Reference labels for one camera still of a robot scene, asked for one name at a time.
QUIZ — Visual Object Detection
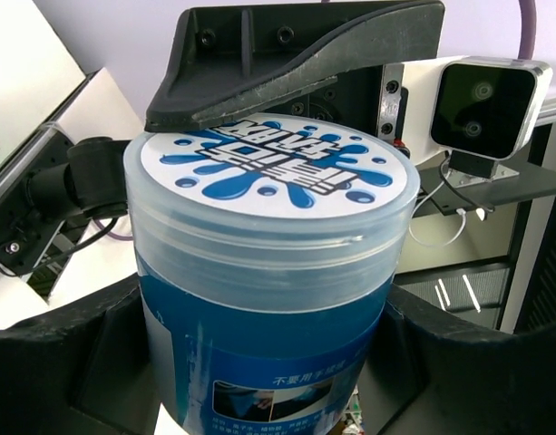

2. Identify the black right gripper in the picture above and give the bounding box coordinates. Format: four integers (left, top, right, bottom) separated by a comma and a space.
145, 1, 444, 163

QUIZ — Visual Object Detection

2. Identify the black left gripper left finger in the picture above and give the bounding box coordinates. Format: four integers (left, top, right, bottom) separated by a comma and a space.
0, 275, 161, 434

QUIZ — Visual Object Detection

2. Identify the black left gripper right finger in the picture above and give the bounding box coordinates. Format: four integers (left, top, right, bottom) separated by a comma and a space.
358, 285, 556, 434

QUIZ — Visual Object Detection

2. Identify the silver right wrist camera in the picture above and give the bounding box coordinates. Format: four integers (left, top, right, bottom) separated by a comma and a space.
404, 54, 554, 182

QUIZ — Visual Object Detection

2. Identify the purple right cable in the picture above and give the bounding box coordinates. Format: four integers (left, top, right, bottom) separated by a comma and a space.
517, 0, 540, 60

